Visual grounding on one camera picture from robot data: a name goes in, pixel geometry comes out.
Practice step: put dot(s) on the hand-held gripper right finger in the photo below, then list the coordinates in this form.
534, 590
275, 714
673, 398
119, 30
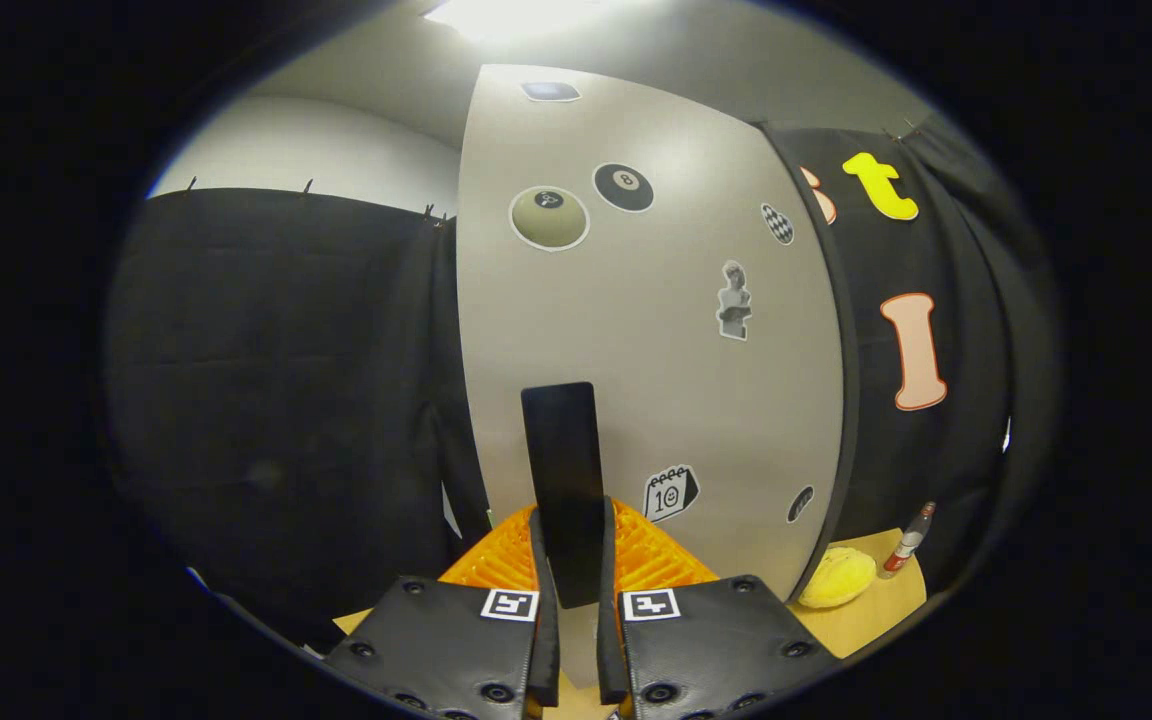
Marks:
611, 650

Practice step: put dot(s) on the large ceiling light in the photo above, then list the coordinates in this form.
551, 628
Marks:
516, 15

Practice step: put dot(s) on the grey shoe cabinet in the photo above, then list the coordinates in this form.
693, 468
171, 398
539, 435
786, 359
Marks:
844, 340

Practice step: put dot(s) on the small red label bottle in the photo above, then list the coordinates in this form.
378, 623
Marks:
904, 548

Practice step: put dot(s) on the white paper sheet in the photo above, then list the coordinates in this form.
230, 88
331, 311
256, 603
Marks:
449, 515

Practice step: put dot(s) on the grey shoe cabinet door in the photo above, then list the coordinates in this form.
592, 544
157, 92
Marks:
656, 380

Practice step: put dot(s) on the black backdrop cloth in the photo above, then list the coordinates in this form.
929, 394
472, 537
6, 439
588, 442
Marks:
266, 400

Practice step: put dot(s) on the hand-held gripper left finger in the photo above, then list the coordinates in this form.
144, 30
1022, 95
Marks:
546, 650

